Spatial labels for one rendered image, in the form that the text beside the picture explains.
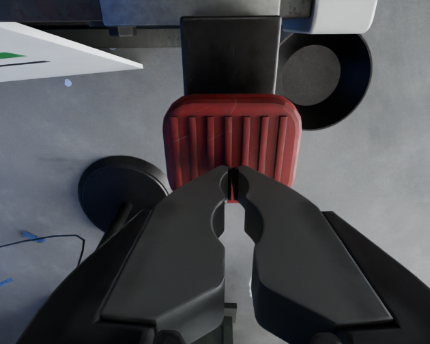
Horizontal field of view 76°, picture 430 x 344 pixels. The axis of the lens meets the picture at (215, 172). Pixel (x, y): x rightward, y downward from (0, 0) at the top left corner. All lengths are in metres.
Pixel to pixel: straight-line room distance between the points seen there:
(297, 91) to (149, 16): 0.73
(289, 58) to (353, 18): 0.64
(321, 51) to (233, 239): 0.76
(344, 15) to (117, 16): 0.18
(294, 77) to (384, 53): 0.26
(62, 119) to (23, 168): 0.27
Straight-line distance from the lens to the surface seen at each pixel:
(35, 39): 0.49
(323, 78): 0.95
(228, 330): 1.48
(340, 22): 0.28
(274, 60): 0.19
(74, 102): 1.03
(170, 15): 0.25
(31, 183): 1.26
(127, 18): 0.26
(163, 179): 1.02
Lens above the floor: 0.89
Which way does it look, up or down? 62 degrees down
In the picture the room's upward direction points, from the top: 177 degrees counter-clockwise
